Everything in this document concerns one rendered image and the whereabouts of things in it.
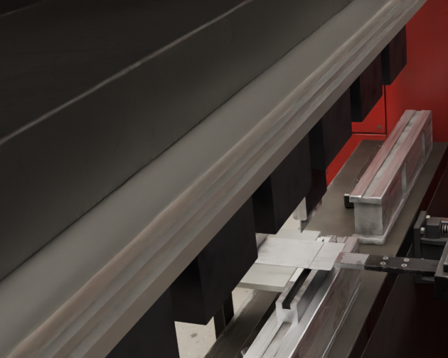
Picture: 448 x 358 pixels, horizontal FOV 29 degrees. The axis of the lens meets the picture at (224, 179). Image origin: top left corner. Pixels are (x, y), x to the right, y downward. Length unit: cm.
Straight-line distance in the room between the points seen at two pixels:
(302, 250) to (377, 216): 31
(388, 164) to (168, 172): 141
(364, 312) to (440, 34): 82
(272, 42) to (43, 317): 24
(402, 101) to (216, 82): 170
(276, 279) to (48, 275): 100
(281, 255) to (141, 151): 99
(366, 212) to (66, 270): 135
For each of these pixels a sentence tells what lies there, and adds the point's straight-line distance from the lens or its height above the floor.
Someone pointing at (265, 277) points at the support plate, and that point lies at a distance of 124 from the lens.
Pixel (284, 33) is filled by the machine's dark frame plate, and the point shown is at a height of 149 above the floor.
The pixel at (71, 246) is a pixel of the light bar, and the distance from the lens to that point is 26.
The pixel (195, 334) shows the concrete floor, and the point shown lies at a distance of 304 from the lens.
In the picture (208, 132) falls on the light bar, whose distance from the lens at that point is 34.
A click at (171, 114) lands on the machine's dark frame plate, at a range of 33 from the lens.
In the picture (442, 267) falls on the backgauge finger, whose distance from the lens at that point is 120.
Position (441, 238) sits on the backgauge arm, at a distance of 169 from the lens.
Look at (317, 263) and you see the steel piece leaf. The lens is 126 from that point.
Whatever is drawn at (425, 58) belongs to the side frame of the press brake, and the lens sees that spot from 203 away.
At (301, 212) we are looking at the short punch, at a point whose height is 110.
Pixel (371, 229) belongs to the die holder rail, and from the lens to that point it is 160.
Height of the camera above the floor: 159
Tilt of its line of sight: 22 degrees down
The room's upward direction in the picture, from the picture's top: 7 degrees counter-clockwise
